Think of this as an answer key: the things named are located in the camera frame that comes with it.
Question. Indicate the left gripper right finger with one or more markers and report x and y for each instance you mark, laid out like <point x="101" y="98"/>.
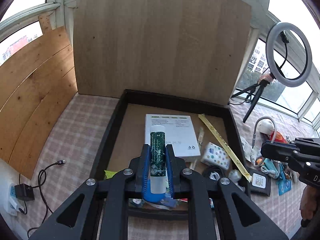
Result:
<point x="217" y="209"/>

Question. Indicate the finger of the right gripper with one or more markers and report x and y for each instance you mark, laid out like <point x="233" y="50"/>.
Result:
<point x="288" y="153"/>
<point x="306" y="141"/>

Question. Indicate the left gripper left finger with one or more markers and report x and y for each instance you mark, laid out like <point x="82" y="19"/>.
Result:
<point x="98" y="209"/>

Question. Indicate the yellow-green plastic shuttlecock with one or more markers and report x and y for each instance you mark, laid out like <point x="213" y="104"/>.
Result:
<point x="109" y="174"/>

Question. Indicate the chopsticks green print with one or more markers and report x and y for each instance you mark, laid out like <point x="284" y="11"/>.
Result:
<point x="199" y="141"/>

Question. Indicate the white star-print tissue pack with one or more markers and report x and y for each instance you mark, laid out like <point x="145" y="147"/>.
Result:
<point x="215" y="155"/>

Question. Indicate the white cardboard box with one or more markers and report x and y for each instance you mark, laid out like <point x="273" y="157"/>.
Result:
<point x="179" y="132"/>

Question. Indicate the green lip balm tube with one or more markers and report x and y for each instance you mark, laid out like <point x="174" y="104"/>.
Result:
<point x="158" y="159"/>

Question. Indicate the person's right hand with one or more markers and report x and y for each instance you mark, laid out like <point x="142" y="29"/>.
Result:
<point x="309" y="202"/>

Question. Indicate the red fabric pouch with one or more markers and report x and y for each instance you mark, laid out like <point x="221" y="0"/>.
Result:
<point x="279" y="138"/>

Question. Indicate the white round pouch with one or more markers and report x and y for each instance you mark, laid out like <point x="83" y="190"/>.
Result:
<point x="266" y="126"/>

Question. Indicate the black card holder white label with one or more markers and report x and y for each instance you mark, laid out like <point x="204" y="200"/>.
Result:
<point x="261" y="183"/>

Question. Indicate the white head massager stick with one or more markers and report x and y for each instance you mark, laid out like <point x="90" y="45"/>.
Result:
<point x="257" y="137"/>

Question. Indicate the black tray box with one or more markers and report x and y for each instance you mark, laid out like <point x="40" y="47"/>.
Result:
<point x="162" y="102"/>

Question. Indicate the white power strip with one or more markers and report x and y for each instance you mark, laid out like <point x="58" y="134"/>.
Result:
<point x="13" y="205"/>

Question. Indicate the wooden board backdrop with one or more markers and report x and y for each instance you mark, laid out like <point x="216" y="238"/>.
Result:
<point x="188" y="48"/>

